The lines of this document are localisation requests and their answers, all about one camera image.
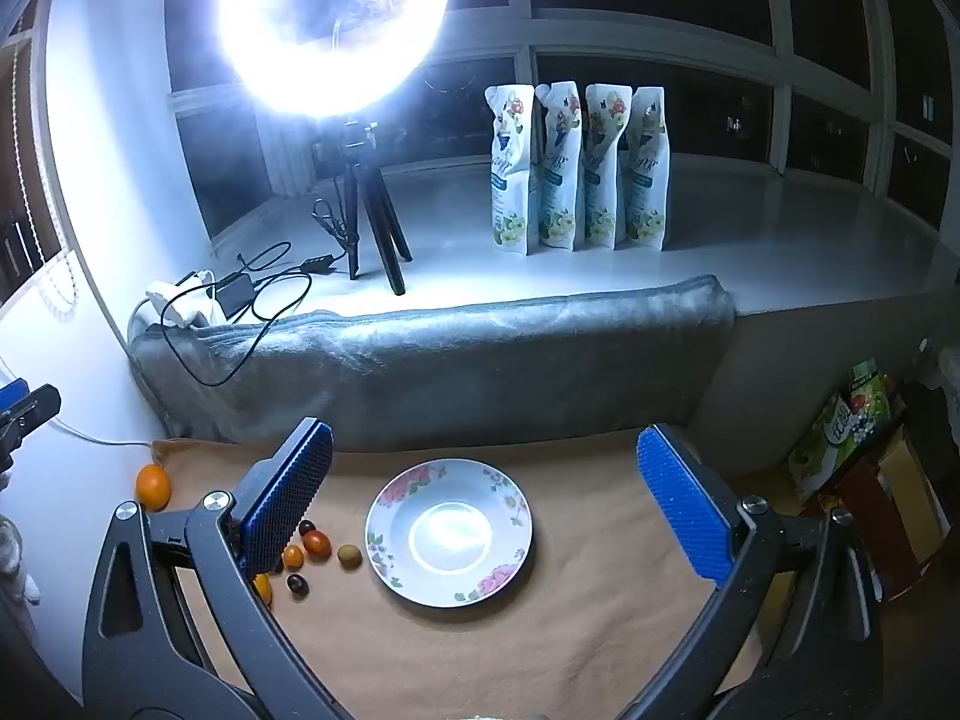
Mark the bright ring light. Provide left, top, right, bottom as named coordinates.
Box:
left=214, top=0, right=452, bottom=121

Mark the white cable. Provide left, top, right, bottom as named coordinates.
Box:
left=0, top=356, right=155, bottom=449

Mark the brown cardboard box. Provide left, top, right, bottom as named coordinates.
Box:
left=821, top=420, right=947, bottom=602

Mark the black power adapter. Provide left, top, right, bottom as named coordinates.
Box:
left=217, top=274, right=260, bottom=313

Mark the white floral plate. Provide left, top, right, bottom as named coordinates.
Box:
left=365, top=459, right=535, bottom=608

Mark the white window frame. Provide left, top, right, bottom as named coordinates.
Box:
left=165, top=0, right=960, bottom=241

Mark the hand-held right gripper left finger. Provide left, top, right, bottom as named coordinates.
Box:
left=82, top=418, right=353, bottom=720

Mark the white power strip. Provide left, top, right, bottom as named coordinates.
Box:
left=144, top=270, right=226, bottom=331

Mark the beige cloth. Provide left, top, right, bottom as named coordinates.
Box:
left=150, top=427, right=766, bottom=700

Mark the black cable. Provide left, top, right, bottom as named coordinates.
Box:
left=161, top=199, right=362, bottom=388

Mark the person's left hand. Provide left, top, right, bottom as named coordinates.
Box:
left=0, top=516, right=43, bottom=605

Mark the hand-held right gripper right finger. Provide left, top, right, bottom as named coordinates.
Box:
left=615, top=424, right=886, bottom=720

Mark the black tripod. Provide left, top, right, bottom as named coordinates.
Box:
left=330, top=116, right=413, bottom=297

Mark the green printed carton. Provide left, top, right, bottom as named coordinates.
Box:
left=787, top=358, right=901, bottom=503

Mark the white dotted strip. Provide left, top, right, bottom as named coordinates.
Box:
left=11, top=52, right=80, bottom=320

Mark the orange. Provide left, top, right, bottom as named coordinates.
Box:
left=135, top=465, right=173, bottom=512

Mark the white floral refill pouch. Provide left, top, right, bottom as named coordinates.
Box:
left=626, top=86, right=670, bottom=254
left=534, top=80, right=587, bottom=252
left=583, top=82, right=631, bottom=250
left=484, top=84, right=542, bottom=254

